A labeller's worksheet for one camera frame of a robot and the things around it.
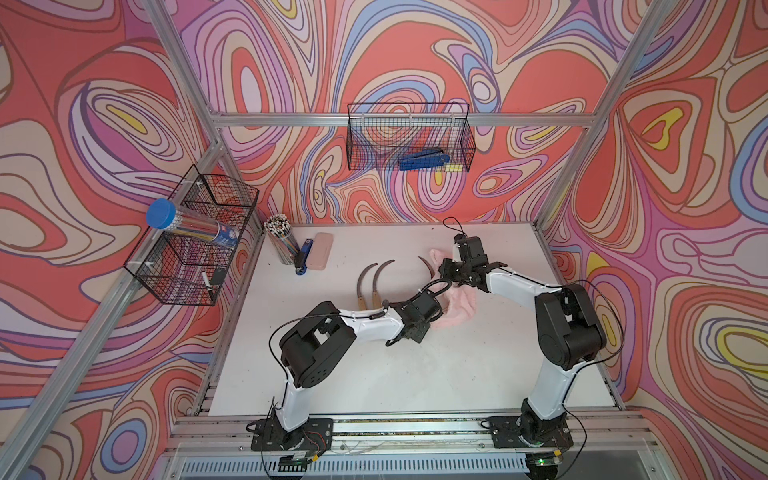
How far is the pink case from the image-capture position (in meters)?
1.07

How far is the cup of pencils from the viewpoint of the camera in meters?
0.98

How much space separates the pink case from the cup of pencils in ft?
0.18
